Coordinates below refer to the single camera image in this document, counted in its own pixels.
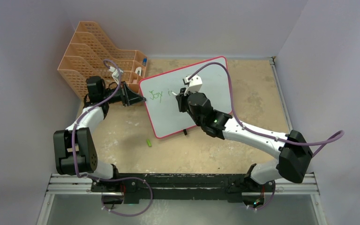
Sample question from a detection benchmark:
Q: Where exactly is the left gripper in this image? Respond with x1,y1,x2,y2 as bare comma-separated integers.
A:
102,82,146,106

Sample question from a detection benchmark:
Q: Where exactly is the pink framed whiteboard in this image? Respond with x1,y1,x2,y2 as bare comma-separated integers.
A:
139,56,233,139

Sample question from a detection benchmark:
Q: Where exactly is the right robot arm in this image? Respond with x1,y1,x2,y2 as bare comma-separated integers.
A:
175,88,313,191

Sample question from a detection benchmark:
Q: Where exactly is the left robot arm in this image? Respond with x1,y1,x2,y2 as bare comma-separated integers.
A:
53,76,146,192

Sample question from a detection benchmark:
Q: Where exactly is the white stapler in organizer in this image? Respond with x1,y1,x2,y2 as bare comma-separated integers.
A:
135,67,143,76

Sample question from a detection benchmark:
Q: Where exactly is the orange plastic file organizer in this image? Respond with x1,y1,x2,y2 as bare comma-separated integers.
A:
58,21,148,99

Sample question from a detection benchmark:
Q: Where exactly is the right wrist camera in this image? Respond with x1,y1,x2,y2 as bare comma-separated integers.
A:
183,74,203,95

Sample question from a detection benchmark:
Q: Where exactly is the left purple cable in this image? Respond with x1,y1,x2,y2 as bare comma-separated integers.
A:
71,59,153,218

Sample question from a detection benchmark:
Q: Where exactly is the aluminium base frame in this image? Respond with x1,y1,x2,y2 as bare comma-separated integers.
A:
37,57,328,225

